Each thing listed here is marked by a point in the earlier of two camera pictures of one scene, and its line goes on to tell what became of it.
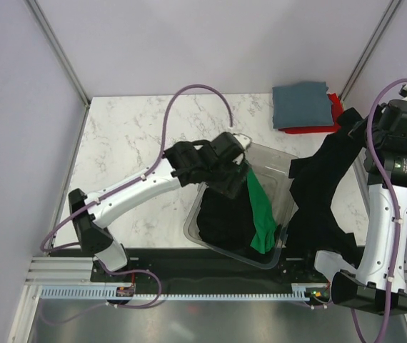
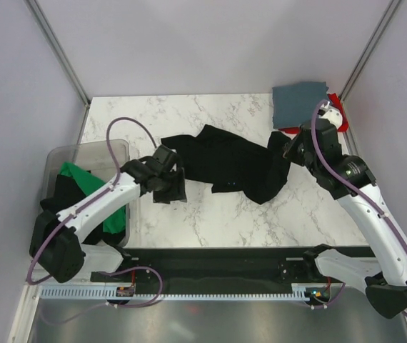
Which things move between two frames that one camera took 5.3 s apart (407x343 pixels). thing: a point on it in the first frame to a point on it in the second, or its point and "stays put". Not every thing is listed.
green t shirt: (264, 214) to (115, 221)
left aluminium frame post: (62, 57) stays put
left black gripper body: (222, 179) to (171, 187)
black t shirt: (313, 226) to (228, 161)
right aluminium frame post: (388, 14) stays put
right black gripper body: (359, 133) to (295, 153)
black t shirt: (227, 223) to (69, 189)
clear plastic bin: (277, 173) to (126, 237)
